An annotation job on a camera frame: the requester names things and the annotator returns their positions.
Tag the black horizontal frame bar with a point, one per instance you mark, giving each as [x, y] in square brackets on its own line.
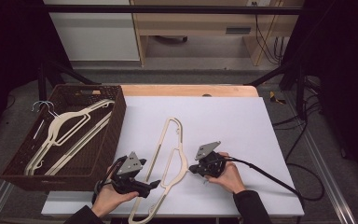
[167, 9]

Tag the wooden table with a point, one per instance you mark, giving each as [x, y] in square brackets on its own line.
[174, 90]

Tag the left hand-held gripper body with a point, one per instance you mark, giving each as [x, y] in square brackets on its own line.
[130, 165]

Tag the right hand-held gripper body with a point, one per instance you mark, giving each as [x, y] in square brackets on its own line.
[209, 165]

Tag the cream plastic clothes hanger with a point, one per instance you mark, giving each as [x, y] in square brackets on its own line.
[84, 141]
[74, 114]
[184, 163]

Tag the yellow and black tool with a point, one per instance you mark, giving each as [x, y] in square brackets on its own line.
[275, 98]

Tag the brown woven plastic basket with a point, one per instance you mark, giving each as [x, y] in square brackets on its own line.
[105, 146]

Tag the black metal stand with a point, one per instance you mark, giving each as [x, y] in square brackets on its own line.
[43, 84]
[300, 90]

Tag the light wooden desk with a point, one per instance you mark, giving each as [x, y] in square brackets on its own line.
[195, 25]

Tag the person's right hand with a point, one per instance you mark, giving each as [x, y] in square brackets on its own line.
[231, 179]

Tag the white cabinet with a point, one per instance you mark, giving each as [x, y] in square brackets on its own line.
[96, 34]

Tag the white board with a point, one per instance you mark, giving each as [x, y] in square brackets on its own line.
[230, 124]

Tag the person's left hand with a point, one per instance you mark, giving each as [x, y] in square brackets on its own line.
[108, 200]

